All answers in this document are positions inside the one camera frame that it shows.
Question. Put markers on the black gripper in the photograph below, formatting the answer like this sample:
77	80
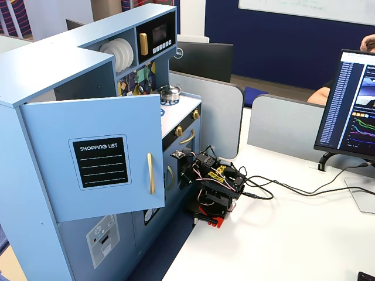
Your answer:
186	173

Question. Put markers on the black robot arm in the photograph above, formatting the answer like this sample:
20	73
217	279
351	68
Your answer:
219	178

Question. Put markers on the bystander forearm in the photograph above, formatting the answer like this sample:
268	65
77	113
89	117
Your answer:
320	93

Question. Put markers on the bystander hand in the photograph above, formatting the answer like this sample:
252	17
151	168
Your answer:
368	44

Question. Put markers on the gold stove knob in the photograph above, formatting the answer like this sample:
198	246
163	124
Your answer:
178	131
195	114

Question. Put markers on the orange table clamp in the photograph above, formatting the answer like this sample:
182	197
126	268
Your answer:
215	219

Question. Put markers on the grey desk divider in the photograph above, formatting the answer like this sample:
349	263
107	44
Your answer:
216	117
281	126

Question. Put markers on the silver steel pot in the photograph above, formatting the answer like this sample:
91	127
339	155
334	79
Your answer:
169	93

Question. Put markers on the white hanging spatula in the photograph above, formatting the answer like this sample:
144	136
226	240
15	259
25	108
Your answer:
129	93

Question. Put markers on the blue chair cushion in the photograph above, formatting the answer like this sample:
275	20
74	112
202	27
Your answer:
255	95

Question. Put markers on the black Dell monitor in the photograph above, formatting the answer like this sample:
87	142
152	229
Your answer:
205	58

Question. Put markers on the white toy plate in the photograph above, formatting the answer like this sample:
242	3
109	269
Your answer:
118	58
107	49
130	54
125	57

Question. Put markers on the black monitor stand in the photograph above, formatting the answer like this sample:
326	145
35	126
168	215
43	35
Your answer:
325	161

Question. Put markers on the white box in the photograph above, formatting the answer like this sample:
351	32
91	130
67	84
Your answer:
193	38

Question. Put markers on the blue cupboard door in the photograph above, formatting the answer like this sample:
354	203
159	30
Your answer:
44	161

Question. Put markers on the black toy microwave door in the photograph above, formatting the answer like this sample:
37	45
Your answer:
167	20

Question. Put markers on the light blue toy kitchen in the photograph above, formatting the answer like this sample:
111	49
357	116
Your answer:
58	58

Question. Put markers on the silver flat monitor base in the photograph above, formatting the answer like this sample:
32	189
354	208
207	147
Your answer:
361	199

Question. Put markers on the monitor showing graphs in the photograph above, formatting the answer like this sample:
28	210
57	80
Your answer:
351	102

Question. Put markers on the dark monitor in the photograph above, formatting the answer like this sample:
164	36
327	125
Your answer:
73	25

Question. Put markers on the dark phone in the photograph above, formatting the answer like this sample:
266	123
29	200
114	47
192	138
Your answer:
367	277

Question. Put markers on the whiteboard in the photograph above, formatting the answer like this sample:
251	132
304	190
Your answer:
307	7

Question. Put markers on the small wrist camera board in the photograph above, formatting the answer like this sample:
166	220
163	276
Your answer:
177	154

